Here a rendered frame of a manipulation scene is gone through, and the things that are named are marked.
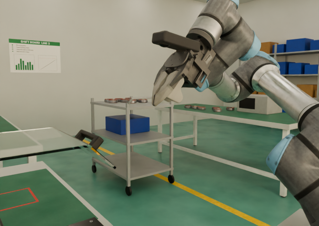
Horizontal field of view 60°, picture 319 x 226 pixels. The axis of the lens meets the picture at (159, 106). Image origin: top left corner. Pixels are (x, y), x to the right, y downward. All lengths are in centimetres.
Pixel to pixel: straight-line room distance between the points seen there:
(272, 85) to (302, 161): 31
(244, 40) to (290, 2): 709
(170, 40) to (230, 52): 22
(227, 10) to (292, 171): 46
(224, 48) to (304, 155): 36
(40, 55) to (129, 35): 206
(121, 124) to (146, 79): 374
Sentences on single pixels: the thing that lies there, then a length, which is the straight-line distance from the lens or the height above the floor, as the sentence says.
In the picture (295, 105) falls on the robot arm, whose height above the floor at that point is 111.
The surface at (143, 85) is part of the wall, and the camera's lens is 677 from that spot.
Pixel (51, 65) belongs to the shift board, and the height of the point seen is 144.
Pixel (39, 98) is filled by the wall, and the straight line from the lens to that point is 581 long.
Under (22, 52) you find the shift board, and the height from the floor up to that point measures 167.
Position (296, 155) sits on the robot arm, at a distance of 84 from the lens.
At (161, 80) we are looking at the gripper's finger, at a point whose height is 119.
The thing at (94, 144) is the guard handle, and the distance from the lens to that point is 63.
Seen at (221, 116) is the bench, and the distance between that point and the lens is 338.
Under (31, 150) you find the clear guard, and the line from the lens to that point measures 54.
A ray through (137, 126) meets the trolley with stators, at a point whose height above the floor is 62.
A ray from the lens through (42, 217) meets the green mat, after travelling 102.
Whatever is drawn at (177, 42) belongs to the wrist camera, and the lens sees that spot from 62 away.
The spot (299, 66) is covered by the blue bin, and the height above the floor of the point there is 146.
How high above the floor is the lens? 119
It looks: 6 degrees down
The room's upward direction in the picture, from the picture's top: straight up
